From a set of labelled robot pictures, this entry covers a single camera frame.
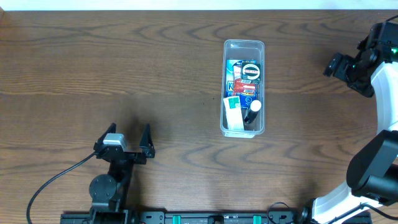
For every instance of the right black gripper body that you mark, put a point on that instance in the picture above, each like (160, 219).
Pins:
(343, 66)

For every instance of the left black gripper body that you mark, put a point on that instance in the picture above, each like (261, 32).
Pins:
(130, 155)

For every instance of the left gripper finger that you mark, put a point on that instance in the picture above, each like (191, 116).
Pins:
(100, 141)
(146, 143)

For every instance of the white green Panadol box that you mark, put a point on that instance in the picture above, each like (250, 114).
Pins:
(233, 113)

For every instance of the dark green Zam-Buk box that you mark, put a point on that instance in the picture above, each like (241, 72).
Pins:
(250, 72)

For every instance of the dark bottle white cap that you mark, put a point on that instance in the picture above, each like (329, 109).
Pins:
(252, 112)

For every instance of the blue Kool Fever box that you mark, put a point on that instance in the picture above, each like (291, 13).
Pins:
(229, 83)

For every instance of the red Panadol box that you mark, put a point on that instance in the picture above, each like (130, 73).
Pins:
(240, 86)

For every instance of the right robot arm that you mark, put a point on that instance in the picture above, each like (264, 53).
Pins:
(371, 177)

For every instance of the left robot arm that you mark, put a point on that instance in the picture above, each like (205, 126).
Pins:
(109, 191)

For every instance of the clear plastic container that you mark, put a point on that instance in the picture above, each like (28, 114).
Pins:
(245, 50)

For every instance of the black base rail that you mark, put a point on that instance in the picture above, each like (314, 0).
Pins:
(179, 218)

